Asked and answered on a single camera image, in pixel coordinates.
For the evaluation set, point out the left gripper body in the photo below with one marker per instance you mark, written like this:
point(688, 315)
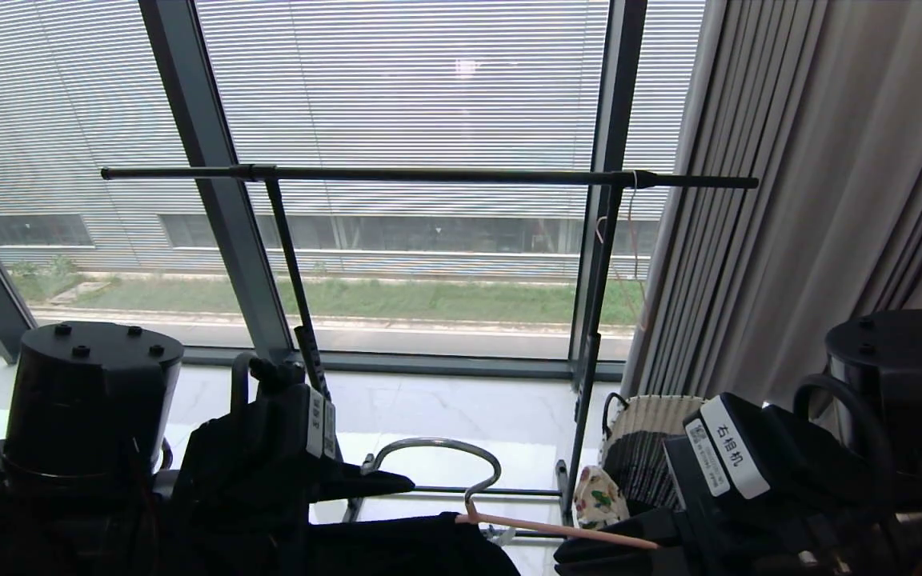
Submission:
point(237, 480)

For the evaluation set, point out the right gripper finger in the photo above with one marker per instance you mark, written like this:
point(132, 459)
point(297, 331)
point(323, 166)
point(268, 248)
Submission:
point(645, 528)
point(613, 562)

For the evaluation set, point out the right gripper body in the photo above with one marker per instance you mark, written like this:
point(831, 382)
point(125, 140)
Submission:
point(749, 552)

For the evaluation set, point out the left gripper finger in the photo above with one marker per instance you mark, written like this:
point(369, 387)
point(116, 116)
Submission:
point(357, 486)

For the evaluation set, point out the pink clothes hanger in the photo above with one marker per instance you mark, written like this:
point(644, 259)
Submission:
point(557, 532)
point(634, 232)

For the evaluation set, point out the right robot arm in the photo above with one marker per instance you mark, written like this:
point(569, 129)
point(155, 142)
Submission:
point(909, 384)

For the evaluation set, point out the white laundry basket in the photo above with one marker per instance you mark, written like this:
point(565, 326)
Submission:
point(653, 448)

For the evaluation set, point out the black clothes rack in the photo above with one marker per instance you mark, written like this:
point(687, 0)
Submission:
point(429, 174)

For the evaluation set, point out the cream printed garment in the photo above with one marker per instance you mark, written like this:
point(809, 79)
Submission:
point(597, 500)

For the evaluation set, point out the window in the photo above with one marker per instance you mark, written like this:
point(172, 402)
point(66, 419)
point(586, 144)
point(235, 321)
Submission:
point(213, 160)

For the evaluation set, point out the beige curtain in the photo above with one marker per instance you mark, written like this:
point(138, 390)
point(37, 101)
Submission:
point(829, 160)

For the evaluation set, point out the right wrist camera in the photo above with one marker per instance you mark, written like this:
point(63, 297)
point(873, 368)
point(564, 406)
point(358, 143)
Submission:
point(733, 448)

